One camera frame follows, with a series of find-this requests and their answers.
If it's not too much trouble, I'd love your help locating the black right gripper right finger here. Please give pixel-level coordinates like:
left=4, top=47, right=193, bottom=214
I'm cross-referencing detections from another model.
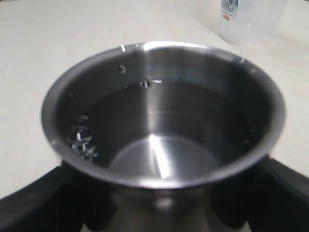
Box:
left=212, top=157, right=309, bottom=232

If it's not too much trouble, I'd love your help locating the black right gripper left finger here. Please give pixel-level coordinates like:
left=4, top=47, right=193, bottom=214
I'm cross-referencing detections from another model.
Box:
left=0, top=162, right=115, bottom=232

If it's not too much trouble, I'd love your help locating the stainless steel cup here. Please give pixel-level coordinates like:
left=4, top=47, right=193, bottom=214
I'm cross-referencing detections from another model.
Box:
left=41, top=41, right=286, bottom=232

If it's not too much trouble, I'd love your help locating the clear plastic bottle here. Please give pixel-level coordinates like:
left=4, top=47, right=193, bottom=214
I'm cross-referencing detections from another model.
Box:
left=219, top=0, right=287, bottom=44

